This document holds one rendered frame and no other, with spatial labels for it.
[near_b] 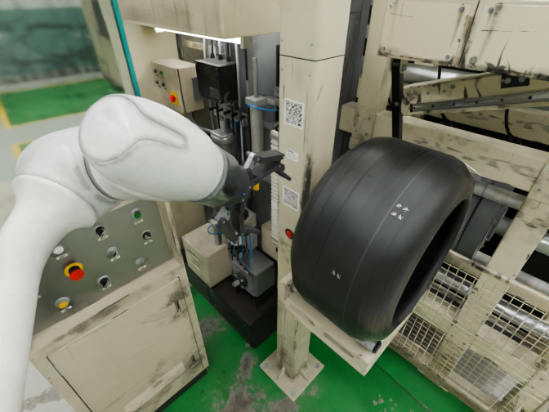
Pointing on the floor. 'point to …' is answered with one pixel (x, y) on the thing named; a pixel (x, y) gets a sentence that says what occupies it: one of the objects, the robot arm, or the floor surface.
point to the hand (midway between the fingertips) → (269, 203)
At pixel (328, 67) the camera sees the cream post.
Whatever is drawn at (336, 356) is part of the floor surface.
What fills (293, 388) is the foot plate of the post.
